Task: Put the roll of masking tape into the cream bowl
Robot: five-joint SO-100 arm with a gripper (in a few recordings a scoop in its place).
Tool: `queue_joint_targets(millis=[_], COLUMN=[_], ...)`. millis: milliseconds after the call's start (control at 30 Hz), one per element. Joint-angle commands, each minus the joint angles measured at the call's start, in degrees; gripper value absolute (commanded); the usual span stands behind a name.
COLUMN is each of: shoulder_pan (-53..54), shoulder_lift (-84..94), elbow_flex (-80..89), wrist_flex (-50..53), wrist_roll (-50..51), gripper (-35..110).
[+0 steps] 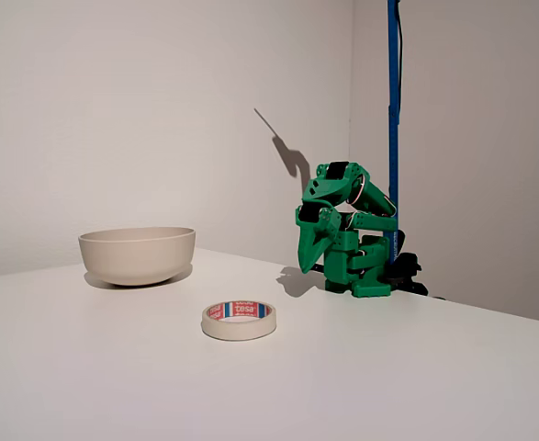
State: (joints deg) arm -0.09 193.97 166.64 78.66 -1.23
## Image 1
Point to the beige masking tape roll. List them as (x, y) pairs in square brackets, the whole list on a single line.
[(232, 331)]

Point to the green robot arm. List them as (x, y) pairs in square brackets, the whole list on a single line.
[(342, 257)]

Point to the black table clamp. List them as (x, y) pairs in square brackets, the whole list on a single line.
[(320, 267), (407, 266)]

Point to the blue metal pole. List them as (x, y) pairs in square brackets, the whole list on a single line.
[(393, 138)]

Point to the beige round bowl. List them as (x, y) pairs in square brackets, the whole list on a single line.
[(136, 262)]

